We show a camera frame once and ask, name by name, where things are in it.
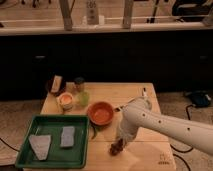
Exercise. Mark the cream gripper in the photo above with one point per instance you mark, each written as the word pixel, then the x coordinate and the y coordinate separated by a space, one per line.
pixel 124 137

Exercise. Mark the dark red grape bunch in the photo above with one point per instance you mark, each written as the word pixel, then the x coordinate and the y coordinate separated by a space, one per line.
pixel 116 147

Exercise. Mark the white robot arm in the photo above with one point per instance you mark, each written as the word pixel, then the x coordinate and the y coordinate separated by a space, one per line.
pixel 136 113

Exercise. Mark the green chili pepper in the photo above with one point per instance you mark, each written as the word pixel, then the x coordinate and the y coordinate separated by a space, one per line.
pixel 94 130

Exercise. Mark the orange bowl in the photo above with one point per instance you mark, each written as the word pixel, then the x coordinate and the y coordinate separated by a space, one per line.
pixel 100 113

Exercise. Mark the black white spoon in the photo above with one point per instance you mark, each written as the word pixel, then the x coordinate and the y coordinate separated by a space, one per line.
pixel 144 92

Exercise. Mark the green cup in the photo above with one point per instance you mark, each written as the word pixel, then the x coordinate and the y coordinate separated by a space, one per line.
pixel 83 98

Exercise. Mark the dark lid spice jar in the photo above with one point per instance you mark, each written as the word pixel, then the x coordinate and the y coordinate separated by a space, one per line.
pixel 79 84

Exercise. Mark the small white orange cup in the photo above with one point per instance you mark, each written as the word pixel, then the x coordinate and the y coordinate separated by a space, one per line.
pixel 65 100

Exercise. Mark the green plastic tray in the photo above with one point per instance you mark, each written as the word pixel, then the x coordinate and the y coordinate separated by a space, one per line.
pixel 58 157

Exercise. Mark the dark blue box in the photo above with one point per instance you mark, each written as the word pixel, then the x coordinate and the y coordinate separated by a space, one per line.
pixel 200 99

